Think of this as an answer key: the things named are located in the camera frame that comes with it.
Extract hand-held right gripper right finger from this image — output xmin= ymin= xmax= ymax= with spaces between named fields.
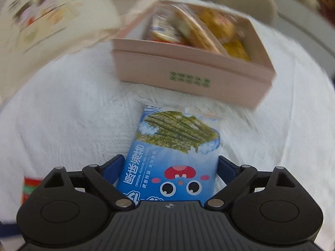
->
xmin=205 ymin=155 xmax=297 ymax=210

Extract beige chair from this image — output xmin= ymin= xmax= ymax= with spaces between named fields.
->
xmin=222 ymin=0 xmax=278 ymax=28

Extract yellow snack packet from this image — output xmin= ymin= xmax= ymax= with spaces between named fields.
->
xmin=222 ymin=38 xmax=252 ymax=62

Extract pink cardboard box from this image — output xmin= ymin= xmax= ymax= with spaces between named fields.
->
xmin=111 ymin=0 xmax=278 ymax=109

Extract white fluffy tablecloth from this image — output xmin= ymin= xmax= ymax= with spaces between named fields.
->
xmin=0 ymin=20 xmax=335 ymax=251

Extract clear cracker packet orange ends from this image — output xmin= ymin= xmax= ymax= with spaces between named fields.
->
xmin=170 ymin=4 xmax=229 ymax=56

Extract orange snack packet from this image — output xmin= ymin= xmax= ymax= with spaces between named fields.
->
xmin=199 ymin=7 xmax=236 ymax=43

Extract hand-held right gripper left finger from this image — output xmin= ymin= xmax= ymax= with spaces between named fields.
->
xmin=43 ymin=154 xmax=133 ymax=210

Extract red green snack packet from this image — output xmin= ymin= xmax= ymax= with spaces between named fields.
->
xmin=22 ymin=177 xmax=44 ymax=205

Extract red blue label snack packet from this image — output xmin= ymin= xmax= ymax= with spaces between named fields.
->
xmin=146 ymin=12 xmax=184 ymax=44

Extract blue seaweed snack packet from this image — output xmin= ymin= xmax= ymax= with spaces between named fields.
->
xmin=115 ymin=104 xmax=223 ymax=207

